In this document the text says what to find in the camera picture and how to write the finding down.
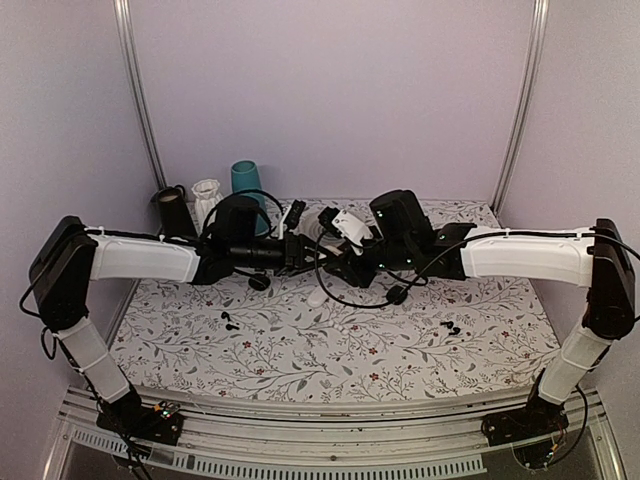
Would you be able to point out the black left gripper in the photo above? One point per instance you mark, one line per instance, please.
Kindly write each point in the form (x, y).
(296, 254)

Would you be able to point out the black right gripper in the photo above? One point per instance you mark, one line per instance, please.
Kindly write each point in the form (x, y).
(345, 262)

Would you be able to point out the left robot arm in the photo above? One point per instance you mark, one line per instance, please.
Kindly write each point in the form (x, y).
(75, 255)

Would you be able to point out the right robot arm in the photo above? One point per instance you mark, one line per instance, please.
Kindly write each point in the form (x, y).
(403, 239)

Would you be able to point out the white oval earbud case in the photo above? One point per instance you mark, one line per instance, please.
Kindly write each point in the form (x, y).
(317, 298)

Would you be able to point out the black earbud case left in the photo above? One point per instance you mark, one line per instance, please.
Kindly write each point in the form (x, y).
(259, 281)

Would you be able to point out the black earbud case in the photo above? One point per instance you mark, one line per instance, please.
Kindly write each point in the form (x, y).
(259, 281)
(396, 295)

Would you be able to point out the white earbuds on mat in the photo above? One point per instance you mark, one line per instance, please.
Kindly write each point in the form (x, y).
(339, 328)

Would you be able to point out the black earbud case right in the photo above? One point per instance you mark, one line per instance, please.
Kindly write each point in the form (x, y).
(396, 295)

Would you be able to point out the white ribbed plate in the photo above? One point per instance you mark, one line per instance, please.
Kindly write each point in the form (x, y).
(311, 227)

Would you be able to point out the teal vase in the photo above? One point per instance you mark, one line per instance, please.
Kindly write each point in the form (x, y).
(245, 178)

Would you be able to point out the white ribbed vase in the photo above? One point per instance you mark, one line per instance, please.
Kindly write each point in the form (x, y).
(207, 195)

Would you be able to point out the floral table mat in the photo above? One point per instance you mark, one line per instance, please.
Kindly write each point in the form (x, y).
(173, 337)

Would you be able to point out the black cylinder vase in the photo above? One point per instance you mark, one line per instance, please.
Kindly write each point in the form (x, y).
(175, 217)

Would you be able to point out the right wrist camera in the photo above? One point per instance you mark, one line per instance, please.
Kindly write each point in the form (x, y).
(344, 224)

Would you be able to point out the front aluminium rail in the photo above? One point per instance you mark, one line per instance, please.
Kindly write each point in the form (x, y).
(413, 439)

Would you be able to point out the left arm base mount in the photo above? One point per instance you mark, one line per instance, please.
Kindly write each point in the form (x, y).
(142, 422)

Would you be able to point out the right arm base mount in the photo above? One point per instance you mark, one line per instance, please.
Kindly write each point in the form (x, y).
(530, 421)

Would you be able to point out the left aluminium post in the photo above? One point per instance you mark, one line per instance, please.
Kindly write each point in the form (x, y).
(125, 31)

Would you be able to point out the aluminium post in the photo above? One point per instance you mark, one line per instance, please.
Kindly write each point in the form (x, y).
(532, 63)
(125, 31)

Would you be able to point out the right aluminium post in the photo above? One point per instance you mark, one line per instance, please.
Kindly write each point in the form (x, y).
(532, 63)

